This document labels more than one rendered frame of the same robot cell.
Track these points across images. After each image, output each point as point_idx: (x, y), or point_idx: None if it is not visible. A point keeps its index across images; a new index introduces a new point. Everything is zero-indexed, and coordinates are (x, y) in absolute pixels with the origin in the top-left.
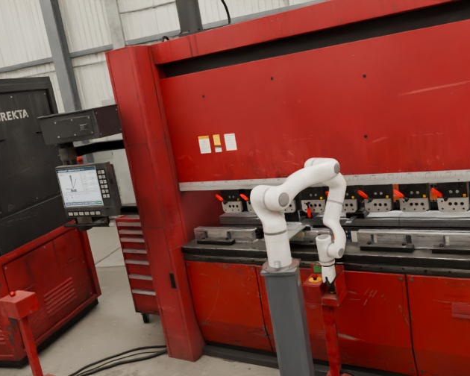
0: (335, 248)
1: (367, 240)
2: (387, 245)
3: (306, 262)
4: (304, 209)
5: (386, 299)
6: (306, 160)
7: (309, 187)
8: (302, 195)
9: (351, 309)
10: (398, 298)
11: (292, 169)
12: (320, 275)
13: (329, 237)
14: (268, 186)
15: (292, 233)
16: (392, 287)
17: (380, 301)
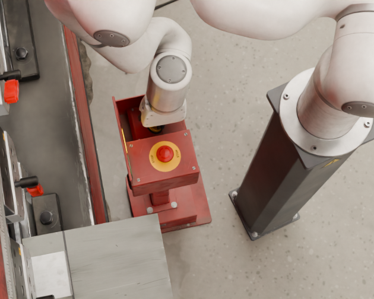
0: (187, 35)
1: (8, 63)
2: (21, 8)
3: (95, 222)
4: (22, 213)
5: (73, 59)
6: (127, 15)
7: (0, 165)
8: (10, 202)
9: (90, 147)
10: (69, 32)
11: None
12: (138, 157)
13: (168, 53)
14: None
15: (102, 234)
16: (67, 34)
17: (76, 75)
